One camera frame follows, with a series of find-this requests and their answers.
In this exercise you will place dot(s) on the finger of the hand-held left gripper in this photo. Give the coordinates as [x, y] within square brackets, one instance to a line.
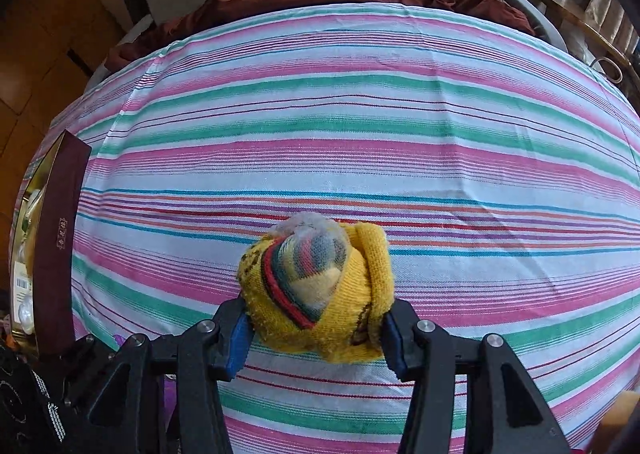
[85, 369]

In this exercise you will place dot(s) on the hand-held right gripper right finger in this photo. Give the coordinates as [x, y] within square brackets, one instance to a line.
[392, 339]

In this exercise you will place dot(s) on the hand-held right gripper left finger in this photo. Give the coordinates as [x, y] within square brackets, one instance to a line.
[239, 349]

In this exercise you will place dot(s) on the yellow sock ball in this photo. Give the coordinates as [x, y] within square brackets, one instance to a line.
[325, 309]

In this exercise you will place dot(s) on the dark red box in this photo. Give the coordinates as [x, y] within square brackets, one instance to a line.
[60, 244]

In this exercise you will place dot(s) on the orange sponge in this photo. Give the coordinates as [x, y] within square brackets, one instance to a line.
[616, 416]

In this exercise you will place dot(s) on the wooden wardrobe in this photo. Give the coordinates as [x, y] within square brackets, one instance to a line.
[45, 43]

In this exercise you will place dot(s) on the wooden side desk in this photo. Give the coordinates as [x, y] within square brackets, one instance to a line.
[575, 16]

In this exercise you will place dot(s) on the pink patterned curtain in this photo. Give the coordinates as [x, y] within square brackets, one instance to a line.
[612, 16]

